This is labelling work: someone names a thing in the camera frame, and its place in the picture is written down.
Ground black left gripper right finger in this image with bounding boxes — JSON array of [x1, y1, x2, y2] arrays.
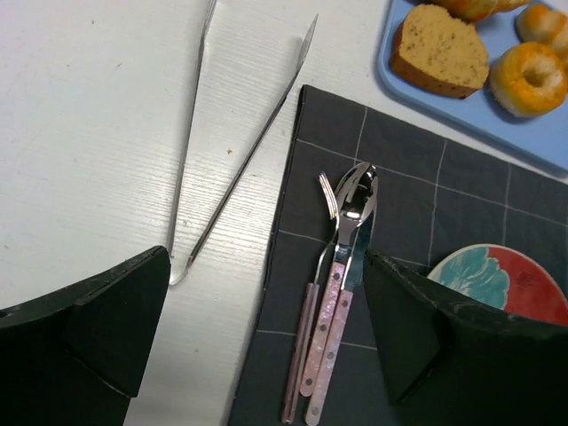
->
[[363, 250, 567, 425]]

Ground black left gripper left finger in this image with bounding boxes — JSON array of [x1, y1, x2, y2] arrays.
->
[[1, 246, 170, 425]]

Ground metal serving tongs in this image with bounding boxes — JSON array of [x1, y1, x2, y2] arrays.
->
[[167, 0, 320, 286]]

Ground brown bread slice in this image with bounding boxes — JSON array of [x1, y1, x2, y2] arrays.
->
[[389, 4, 489, 99]]

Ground flat golden bread piece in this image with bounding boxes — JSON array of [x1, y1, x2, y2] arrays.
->
[[431, 0, 531, 23]]

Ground red and teal plate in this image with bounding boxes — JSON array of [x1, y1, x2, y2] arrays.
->
[[428, 244, 567, 326]]

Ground dark grey checked placemat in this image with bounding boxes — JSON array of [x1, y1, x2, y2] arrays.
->
[[228, 85, 567, 425]]

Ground light blue plastic tray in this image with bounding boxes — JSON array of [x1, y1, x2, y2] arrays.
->
[[376, 1, 567, 176]]

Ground striped croissant roll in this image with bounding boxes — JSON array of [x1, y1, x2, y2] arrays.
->
[[516, 4, 568, 68]]

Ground pink handled knife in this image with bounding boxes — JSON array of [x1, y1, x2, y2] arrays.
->
[[304, 212, 376, 426]]

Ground pink handled fork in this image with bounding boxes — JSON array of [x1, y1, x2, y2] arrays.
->
[[280, 171, 341, 424]]

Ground pink handled spoon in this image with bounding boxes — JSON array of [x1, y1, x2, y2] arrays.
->
[[300, 162, 377, 397]]

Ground orange ring donut bread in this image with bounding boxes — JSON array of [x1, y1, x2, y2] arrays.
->
[[489, 42, 567, 119]]

